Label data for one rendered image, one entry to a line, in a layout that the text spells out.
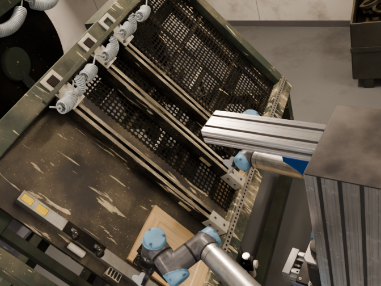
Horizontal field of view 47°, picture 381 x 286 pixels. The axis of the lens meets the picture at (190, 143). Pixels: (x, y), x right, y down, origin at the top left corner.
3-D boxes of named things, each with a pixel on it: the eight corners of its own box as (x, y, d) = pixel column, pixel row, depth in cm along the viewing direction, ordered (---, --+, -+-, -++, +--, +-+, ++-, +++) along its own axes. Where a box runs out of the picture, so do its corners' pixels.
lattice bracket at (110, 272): (115, 284, 188) (118, 282, 186) (102, 275, 186) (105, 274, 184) (119, 276, 191) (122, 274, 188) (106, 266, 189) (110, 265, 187)
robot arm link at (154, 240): (152, 254, 137) (138, 233, 140) (150, 266, 145) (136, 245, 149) (173, 240, 140) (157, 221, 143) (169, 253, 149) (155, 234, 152)
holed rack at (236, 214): (219, 269, 218) (220, 269, 218) (215, 266, 217) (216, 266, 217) (286, 78, 325) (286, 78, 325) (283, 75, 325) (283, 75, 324)
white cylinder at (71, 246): (65, 248, 181) (80, 258, 183) (68, 246, 179) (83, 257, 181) (68, 242, 183) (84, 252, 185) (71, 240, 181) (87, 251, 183)
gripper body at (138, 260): (143, 249, 165) (145, 237, 156) (163, 262, 164) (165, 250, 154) (132, 266, 161) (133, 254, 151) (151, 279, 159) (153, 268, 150)
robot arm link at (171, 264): (199, 264, 137) (179, 237, 141) (170, 286, 134) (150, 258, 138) (199, 270, 144) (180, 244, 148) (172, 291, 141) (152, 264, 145)
